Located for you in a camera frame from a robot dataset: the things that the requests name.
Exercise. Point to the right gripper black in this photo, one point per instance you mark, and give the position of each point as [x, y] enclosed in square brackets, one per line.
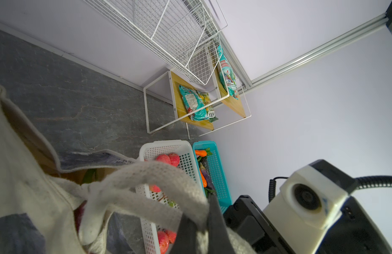
[353, 233]

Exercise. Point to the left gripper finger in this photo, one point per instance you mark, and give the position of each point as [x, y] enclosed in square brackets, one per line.
[212, 239]

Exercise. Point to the cream canvas tote bag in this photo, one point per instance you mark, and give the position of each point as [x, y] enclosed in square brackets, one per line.
[37, 206]

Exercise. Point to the pink dragon fruit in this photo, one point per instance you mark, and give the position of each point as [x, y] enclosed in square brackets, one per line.
[89, 177]

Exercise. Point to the teal snack bag lower shelf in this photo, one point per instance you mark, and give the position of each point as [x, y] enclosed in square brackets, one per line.
[193, 104]

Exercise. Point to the teal snack bag shelf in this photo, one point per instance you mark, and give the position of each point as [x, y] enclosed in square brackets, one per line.
[193, 104]
[227, 75]

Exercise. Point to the green snack bag lower shelf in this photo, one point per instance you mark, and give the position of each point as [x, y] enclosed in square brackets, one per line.
[210, 110]

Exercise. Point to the teal snack bag top shelf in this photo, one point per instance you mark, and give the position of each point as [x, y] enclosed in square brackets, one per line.
[227, 75]

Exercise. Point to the red apple front extra two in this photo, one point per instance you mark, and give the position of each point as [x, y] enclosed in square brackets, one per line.
[171, 236]

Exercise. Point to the red apple front extra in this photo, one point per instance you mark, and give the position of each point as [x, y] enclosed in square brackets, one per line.
[164, 241]

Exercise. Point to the teal plastic vegetable basket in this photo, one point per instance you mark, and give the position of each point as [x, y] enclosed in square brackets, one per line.
[216, 172]

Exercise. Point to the orange carrot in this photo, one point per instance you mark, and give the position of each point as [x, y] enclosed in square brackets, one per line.
[204, 182]
[203, 152]

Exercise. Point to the red apple front left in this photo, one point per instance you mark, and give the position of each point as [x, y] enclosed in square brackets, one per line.
[154, 188]

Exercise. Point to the red apple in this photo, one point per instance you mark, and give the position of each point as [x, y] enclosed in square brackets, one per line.
[154, 188]
[163, 159]
[174, 159]

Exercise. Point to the purple eggplant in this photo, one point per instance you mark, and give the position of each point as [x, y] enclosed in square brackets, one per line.
[207, 177]

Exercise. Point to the red apple front middle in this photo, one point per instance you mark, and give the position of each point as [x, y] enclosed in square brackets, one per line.
[174, 159]

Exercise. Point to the red apple back left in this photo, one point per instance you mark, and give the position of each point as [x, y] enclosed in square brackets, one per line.
[163, 159]

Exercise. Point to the white plastic fruit basket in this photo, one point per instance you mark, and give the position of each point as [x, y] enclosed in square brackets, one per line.
[181, 191]

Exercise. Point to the white two-tier wooden shelf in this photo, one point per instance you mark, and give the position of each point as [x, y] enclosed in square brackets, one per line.
[180, 111]

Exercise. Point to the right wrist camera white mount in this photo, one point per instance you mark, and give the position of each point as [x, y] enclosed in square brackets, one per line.
[308, 204]

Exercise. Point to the white wire wall basket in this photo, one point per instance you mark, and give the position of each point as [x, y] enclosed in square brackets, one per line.
[182, 33]

